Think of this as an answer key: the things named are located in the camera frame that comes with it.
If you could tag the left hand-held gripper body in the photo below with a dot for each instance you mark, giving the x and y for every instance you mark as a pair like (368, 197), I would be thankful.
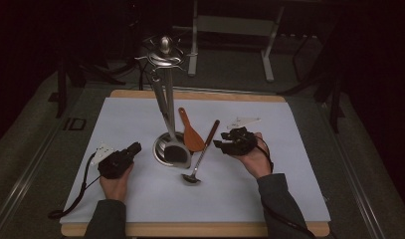
(113, 164)

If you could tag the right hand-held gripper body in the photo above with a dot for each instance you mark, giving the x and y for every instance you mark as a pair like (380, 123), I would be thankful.
(241, 141)

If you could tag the wooden rice paddle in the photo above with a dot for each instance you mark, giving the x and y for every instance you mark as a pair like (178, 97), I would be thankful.
(192, 139)

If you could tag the large steel ladle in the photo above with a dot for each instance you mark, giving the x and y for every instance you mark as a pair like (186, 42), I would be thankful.
(160, 96)

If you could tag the steel utensil stand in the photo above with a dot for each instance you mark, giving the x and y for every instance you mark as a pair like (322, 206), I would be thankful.
(170, 99)

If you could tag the person's left hand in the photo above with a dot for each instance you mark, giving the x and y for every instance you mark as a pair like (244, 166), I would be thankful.
(115, 187)

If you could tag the person's right hand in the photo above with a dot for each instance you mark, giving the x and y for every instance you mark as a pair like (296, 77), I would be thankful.
(258, 162)

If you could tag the white paper sheet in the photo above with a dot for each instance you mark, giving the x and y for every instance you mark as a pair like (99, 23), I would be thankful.
(273, 109)

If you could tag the black floor socket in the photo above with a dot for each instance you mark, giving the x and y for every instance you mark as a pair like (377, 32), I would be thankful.
(74, 123)

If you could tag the black tripod stand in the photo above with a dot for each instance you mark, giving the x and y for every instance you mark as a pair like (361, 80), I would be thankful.
(61, 89)

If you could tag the black metal stand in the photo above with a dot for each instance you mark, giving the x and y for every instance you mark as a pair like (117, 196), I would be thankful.
(336, 99)

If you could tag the white metal frame stand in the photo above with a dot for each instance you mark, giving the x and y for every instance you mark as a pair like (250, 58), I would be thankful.
(235, 26)

